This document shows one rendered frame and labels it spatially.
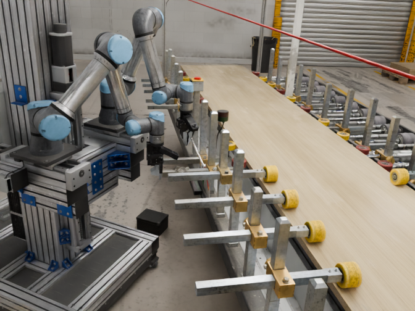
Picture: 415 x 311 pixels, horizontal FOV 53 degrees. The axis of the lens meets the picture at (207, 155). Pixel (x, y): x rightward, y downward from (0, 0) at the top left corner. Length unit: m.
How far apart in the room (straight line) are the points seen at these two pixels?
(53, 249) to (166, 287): 0.73
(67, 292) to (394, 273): 1.65
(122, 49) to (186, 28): 7.96
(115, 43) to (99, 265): 1.36
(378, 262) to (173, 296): 1.43
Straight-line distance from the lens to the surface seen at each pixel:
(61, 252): 2.55
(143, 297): 2.68
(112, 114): 2.31
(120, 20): 9.79
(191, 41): 9.80
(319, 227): 1.59
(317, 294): 1.10
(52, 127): 1.79
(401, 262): 1.66
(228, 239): 1.50
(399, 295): 1.50
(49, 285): 2.50
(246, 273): 1.66
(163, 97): 2.17
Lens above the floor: 1.79
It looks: 23 degrees down
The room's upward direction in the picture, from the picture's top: 3 degrees clockwise
